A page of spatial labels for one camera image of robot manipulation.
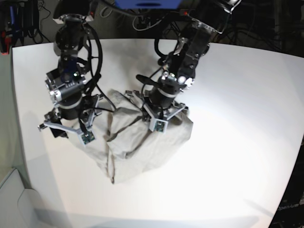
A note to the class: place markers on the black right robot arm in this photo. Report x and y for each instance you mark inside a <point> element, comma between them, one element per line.
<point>79,50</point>

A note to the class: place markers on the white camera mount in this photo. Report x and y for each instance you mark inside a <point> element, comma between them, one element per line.
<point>164,116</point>

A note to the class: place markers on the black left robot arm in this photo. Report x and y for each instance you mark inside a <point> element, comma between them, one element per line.
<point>178,66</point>

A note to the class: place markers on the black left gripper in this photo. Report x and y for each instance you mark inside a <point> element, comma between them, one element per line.
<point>164,91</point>

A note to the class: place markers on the red black tool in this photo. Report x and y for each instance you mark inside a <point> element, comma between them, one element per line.
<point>5,43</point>

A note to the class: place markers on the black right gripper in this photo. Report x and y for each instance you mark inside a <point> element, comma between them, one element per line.
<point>67,93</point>

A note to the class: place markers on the beige t-shirt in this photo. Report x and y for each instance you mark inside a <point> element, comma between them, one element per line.
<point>124,147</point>

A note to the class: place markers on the blue box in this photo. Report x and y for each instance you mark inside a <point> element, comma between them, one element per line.
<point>147,4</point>

